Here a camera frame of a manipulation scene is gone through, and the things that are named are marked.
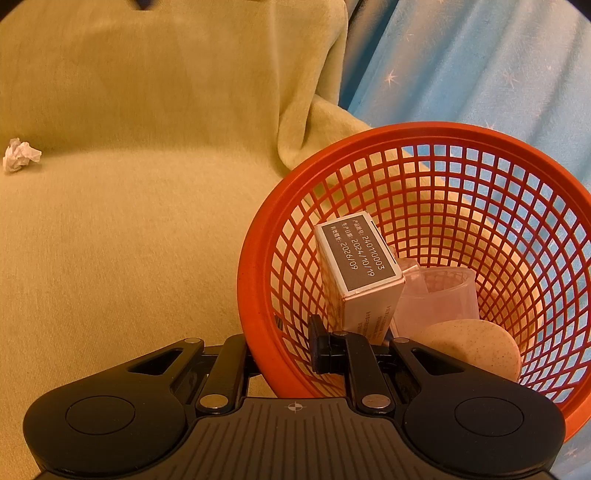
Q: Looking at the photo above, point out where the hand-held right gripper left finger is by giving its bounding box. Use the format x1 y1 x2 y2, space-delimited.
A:
128 335 266 414

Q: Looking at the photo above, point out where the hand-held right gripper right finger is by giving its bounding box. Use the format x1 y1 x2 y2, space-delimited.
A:
309 315 467 412

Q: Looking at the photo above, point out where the orange plastic basket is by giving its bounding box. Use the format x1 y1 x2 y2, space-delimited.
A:
236 121 591 444

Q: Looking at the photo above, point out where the white box with grey label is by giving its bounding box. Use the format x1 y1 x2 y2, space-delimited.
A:
314 211 407 344

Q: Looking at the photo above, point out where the translucent plastic cup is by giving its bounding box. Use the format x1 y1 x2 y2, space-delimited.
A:
392 268 481 342

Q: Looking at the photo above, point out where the speckled pink spoon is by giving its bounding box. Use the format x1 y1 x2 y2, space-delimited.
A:
416 320 522 383

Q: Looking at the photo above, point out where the crumpled white tissue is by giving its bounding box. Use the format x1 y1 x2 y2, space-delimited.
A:
2 137 43 175

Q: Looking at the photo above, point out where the blue star curtain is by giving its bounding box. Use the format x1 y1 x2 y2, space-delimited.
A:
339 0 591 480

